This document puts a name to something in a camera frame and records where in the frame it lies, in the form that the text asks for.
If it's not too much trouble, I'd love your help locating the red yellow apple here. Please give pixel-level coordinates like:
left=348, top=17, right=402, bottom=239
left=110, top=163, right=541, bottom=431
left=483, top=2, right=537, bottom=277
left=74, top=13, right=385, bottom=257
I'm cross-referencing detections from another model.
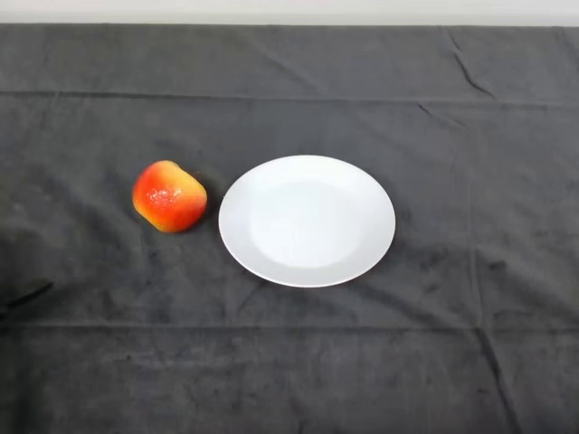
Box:
left=131, top=159, right=208, bottom=234

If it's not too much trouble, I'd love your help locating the white round plate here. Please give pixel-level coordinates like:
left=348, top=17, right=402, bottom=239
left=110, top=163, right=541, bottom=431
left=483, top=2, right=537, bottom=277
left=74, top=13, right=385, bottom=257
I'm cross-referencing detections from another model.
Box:
left=218, top=155, right=397, bottom=288

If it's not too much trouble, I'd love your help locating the black table cloth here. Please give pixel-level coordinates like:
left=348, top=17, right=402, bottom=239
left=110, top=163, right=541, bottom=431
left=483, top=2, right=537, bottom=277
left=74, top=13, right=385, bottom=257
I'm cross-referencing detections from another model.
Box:
left=0, top=23, right=579, bottom=434

